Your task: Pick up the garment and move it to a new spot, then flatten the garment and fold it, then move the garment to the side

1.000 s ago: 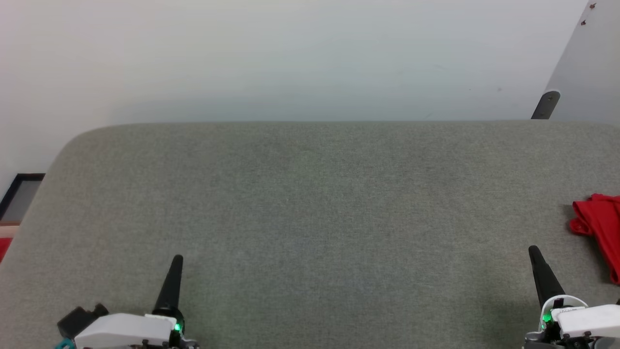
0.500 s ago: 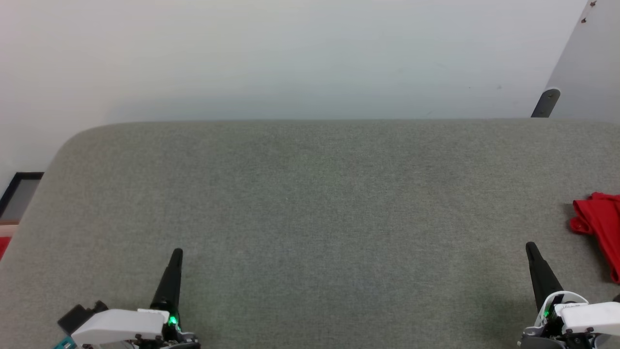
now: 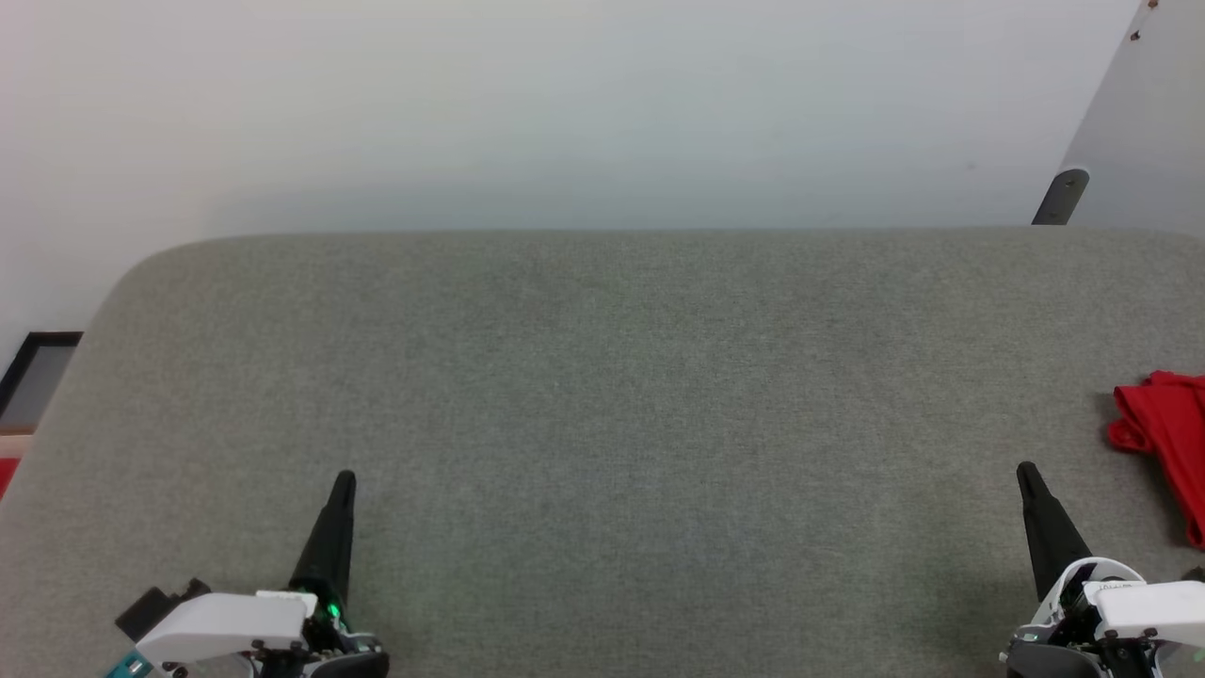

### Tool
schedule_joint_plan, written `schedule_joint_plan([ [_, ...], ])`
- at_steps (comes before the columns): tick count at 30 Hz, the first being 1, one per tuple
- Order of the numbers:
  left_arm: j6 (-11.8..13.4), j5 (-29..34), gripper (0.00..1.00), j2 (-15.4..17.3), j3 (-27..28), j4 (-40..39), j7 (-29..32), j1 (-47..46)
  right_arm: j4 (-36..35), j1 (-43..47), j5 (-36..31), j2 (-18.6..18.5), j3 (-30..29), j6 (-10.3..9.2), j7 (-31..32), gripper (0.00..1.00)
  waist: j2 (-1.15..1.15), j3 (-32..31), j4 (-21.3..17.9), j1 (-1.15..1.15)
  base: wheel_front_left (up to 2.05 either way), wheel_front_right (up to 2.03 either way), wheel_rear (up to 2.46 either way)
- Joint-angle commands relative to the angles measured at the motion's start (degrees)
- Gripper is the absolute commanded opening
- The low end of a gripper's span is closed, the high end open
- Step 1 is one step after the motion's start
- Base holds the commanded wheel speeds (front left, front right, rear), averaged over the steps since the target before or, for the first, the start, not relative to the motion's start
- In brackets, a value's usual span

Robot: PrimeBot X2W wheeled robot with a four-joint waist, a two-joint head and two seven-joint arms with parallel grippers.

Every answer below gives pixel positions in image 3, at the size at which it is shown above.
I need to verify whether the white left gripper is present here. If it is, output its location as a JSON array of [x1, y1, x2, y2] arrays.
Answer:
[[136, 469, 390, 678]]

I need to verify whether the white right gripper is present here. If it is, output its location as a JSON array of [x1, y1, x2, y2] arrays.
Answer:
[[1002, 460, 1205, 678]]

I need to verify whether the red white striped garment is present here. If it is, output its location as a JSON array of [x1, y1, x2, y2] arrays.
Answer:
[[1106, 370, 1205, 551]]

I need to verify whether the black framed panel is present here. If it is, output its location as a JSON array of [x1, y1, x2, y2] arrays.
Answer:
[[0, 331, 85, 435]]

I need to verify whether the white panel board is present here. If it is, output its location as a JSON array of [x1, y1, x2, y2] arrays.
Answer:
[[1064, 0, 1205, 236]]

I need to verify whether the dark grey metal post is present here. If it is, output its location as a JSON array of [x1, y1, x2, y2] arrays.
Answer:
[[1031, 169, 1091, 227]]

